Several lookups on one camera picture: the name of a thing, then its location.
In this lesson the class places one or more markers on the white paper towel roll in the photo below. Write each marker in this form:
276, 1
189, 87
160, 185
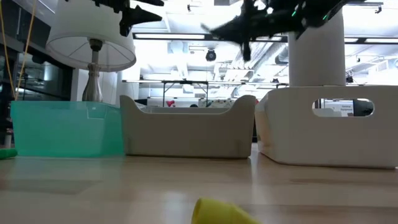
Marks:
317, 56

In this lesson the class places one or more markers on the person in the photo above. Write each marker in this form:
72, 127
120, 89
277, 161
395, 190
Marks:
194, 106

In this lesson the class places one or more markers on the white plastic bin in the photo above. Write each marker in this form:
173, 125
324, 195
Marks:
295, 133

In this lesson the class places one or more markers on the black ceiling track light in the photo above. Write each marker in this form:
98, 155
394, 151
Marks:
378, 10

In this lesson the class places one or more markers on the black linear ceiling light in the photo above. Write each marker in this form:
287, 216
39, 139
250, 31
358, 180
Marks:
161, 36

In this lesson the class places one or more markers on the grey plastic bin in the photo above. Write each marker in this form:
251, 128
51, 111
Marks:
186, 133

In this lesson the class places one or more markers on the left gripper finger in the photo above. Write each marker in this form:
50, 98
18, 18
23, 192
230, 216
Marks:
140, 17
149, 2

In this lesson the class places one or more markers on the green translucent plastic bin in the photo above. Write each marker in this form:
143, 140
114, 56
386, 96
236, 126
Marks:
62, 130

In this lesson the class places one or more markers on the red object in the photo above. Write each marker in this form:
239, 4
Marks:
170, 103

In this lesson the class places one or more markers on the yellow crayon piece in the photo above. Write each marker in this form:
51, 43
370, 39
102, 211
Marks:
217, 213

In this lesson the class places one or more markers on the white-shade lamp, silver base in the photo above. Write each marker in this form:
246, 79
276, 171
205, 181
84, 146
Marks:
71, 46

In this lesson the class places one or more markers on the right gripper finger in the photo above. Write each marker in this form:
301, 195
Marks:
237, 26
237, 37

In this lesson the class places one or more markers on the green crayon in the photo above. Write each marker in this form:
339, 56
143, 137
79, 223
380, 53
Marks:
7, 154

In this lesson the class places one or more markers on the black folding table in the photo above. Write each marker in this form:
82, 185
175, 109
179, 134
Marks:
186, 82

